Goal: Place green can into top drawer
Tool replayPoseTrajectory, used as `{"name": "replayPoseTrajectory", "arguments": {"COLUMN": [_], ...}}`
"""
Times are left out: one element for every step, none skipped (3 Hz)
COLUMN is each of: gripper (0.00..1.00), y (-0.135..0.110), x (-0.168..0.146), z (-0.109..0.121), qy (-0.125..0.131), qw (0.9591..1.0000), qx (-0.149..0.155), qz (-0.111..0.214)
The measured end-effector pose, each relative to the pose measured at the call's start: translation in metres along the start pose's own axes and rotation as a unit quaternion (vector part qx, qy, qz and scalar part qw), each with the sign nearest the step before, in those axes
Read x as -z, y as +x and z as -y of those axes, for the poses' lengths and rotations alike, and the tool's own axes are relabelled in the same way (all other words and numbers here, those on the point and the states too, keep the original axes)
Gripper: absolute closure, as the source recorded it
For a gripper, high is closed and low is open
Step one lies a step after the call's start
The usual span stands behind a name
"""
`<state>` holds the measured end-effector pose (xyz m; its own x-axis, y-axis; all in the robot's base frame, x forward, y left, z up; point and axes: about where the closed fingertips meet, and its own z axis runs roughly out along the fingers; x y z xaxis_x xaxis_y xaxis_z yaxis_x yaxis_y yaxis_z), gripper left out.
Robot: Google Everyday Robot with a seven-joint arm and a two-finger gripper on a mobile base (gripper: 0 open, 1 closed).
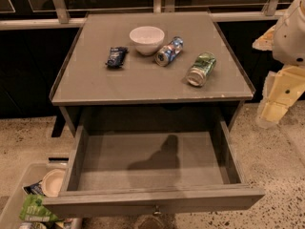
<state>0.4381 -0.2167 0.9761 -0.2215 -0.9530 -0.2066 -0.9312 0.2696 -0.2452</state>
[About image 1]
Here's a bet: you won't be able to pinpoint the clear plastic storage bin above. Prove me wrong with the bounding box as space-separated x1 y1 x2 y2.
0 162 82 229

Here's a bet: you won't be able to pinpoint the metal drawer knob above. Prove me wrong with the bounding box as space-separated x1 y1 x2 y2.
152 205 162 217

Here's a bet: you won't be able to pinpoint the grey cabinet with top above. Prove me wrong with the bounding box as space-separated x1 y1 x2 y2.
51 11 254 132

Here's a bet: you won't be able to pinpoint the green chip bag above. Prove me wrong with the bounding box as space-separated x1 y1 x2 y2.
19 195 59 222

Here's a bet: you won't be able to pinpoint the metal railing frame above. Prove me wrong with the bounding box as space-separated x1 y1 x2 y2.
0 0 294 30

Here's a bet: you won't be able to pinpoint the open grey top drawer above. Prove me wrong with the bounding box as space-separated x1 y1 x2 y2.
44 122 264 218

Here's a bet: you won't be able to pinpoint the white ceramic bowl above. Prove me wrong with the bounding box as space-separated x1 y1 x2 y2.
130 26 165 55

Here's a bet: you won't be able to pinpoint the white bowl in bin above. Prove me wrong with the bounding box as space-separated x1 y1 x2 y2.
41 169 65 198

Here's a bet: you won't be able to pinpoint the blue soda can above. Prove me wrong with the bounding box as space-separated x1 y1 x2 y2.
154 36 183 67

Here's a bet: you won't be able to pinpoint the dark blue snack bag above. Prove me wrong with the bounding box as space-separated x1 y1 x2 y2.
106 47 129 69

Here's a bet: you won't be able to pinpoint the green soda can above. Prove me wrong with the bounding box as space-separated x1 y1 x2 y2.
186 52 216 87

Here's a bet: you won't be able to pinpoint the dark snack bag in bin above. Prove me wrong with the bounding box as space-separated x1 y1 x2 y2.
23 181 44 195

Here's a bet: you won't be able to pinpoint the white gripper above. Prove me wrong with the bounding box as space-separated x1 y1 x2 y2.
252 0 305 129

